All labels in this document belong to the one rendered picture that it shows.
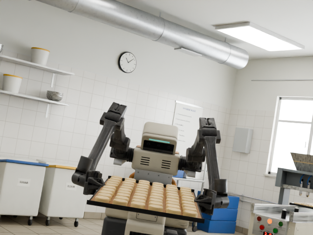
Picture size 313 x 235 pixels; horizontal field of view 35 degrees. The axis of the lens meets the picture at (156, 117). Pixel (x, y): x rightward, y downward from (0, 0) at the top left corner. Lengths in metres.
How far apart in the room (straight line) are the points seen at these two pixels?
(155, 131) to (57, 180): 3.55
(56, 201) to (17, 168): 0.69
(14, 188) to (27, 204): 0.27
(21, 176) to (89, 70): 1.97
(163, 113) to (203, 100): 0.91
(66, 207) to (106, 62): 2.24
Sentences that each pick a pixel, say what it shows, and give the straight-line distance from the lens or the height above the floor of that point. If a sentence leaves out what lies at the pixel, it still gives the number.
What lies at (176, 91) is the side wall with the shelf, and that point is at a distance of 8.09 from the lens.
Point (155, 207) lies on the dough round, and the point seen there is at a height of 0.97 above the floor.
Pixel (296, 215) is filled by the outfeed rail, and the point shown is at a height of 0.88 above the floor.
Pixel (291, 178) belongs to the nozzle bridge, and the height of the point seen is 1.10.
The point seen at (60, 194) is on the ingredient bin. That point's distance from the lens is 6.31.
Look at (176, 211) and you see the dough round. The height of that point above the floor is 0.97.
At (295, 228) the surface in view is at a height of 0.80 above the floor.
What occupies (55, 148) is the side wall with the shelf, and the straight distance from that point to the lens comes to 6.92.
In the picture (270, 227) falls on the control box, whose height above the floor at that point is 0.77.
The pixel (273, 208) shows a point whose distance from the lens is 3.75.
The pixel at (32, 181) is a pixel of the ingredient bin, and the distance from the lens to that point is 6.10.
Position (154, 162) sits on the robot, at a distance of 2.87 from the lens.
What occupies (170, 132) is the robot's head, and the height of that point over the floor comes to 1.27.
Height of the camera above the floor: 1.17
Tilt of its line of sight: 4 degrees up
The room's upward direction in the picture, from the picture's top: 9 degrees clockwise
